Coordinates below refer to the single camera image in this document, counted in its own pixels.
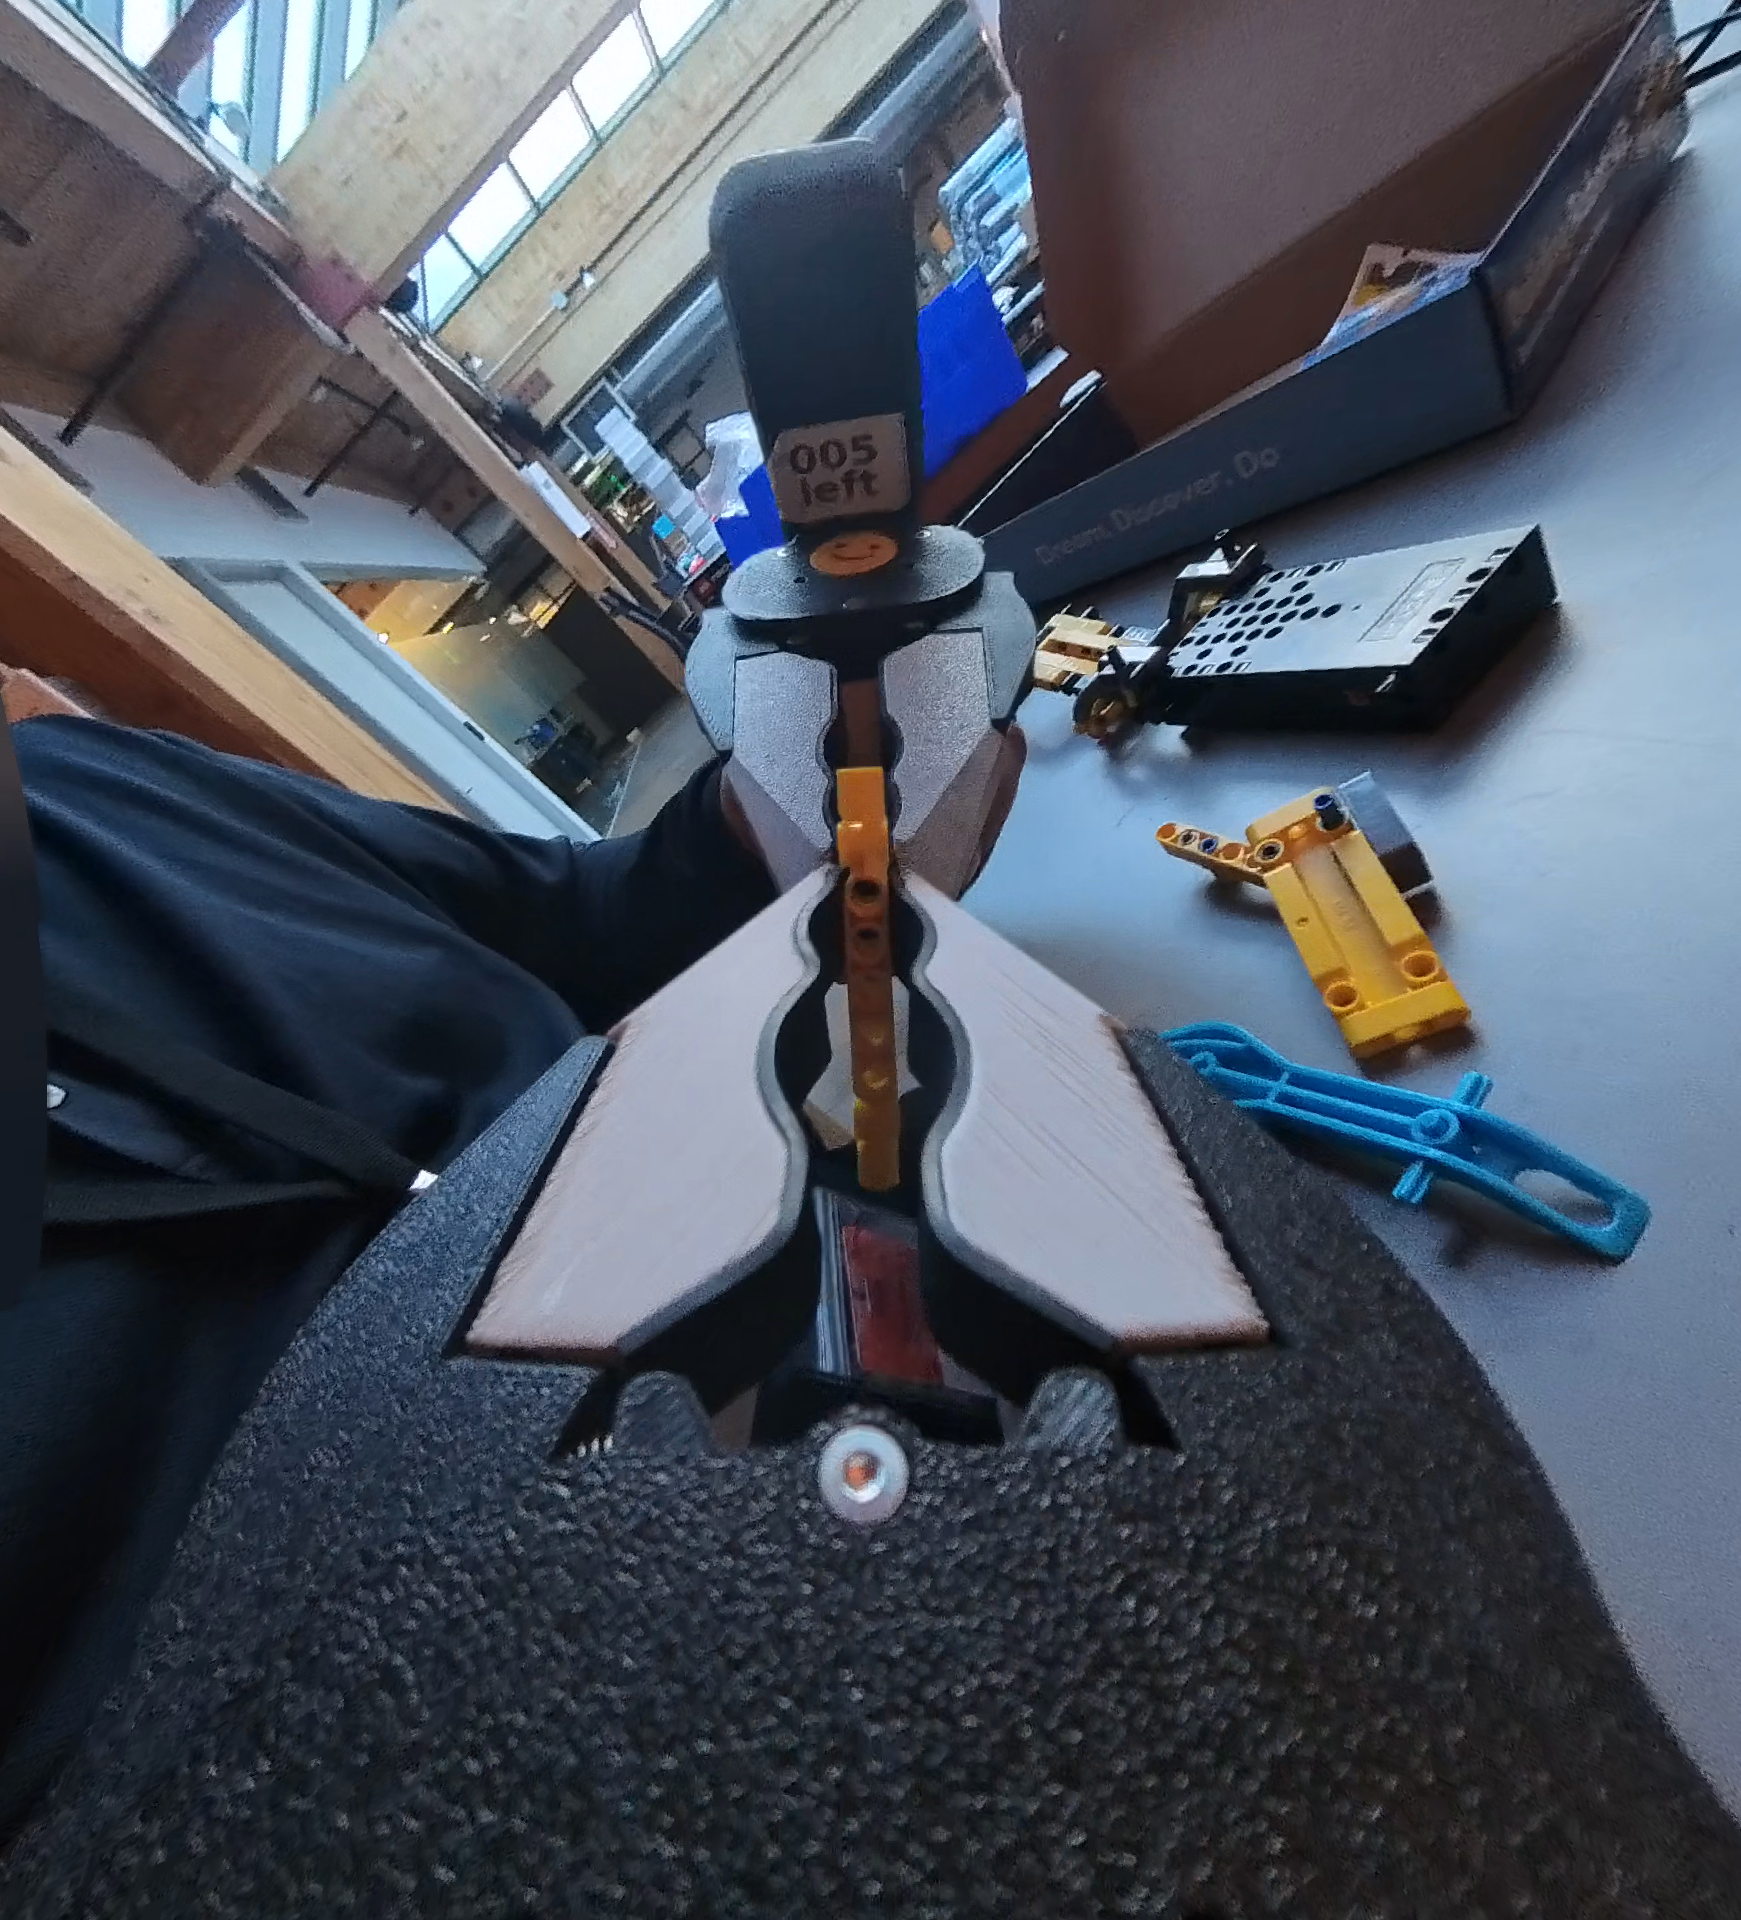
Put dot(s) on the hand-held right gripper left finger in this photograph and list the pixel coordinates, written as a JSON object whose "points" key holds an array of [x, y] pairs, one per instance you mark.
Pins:
{"points": [[646, 1186]]}

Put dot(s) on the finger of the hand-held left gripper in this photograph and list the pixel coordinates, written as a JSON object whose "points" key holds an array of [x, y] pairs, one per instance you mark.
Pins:
{"points": [[954, 749], [785, 749]]}

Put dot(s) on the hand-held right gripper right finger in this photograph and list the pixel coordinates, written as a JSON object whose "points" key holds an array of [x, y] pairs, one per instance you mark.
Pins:
{"points": [[1080, 1186]]}

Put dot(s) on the orange perforated toy beam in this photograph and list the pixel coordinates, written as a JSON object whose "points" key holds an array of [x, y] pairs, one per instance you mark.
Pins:
{"points": [[867, 899]]}

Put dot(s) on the person's left forearm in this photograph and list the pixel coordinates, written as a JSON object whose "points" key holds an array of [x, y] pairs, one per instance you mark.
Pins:
{"points": [[360, 899]]}

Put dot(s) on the grey desk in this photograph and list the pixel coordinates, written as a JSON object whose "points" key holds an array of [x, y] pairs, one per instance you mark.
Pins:
{"points": [[1634, 899]]}

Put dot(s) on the person's left hand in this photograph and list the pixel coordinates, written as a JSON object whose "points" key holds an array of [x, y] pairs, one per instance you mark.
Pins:
{"points": [[1015, 780]]}

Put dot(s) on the large blue storage bin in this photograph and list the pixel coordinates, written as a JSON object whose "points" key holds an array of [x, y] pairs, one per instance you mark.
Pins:
{"points": [[967, 360]]}

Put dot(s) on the black and gold brick assembly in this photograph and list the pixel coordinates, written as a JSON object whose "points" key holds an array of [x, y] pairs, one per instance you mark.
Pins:
{"points": [[1110, 660]]}

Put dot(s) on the small blue storage bin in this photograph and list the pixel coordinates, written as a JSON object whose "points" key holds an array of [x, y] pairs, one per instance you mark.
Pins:
{"points": [[742, 523]]}

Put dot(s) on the blue plastic brick separator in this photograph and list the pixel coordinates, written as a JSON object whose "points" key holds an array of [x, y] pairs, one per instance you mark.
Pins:
{"points": [[1350, 1118]]}

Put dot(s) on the yellow brick assembly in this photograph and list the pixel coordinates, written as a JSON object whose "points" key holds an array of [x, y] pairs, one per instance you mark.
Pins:
{"points": [[1350, 930]]}

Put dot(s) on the black perforated battery box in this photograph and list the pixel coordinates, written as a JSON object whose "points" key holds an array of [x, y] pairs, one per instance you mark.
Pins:
{"points": [[1380, 632]]}

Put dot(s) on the dark blue cardboard box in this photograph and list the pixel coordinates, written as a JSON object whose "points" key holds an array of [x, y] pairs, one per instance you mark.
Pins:
{"points": [[1263, 179]]}

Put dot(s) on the colourful booklet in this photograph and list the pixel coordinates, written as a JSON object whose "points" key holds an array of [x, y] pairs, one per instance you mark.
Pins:
{"points": [[1394, 301]]}

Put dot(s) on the person's black clothing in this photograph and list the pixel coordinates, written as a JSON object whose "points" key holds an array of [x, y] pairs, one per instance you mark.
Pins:
{"points": [[92, 1500]]}

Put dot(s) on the wooden workbench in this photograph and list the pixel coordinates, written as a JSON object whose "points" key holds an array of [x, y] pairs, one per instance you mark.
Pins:
{"points": [[136, 632]]}

